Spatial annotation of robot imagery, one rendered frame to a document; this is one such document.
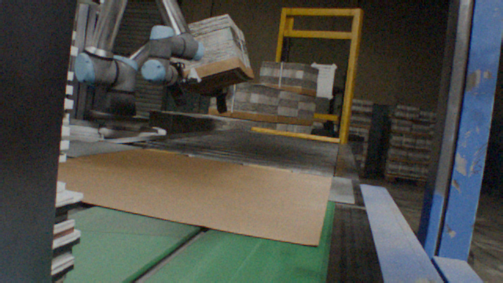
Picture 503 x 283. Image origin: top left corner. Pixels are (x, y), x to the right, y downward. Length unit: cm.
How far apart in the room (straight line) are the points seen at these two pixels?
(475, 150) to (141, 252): 63
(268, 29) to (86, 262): 948
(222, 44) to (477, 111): 121
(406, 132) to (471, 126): 697
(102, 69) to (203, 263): 155
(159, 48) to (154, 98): 865
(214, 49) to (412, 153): 626
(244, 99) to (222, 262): 269
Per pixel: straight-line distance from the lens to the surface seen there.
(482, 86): 83
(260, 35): 972
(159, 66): 153
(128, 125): 190
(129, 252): 32
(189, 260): 32
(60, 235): 17
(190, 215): 44
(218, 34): 185
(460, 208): 83
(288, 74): 352
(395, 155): 779
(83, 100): 207
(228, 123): 269
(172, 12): 173
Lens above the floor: 91
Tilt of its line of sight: 4 degrees down
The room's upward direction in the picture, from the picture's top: 7 degrees clockwise
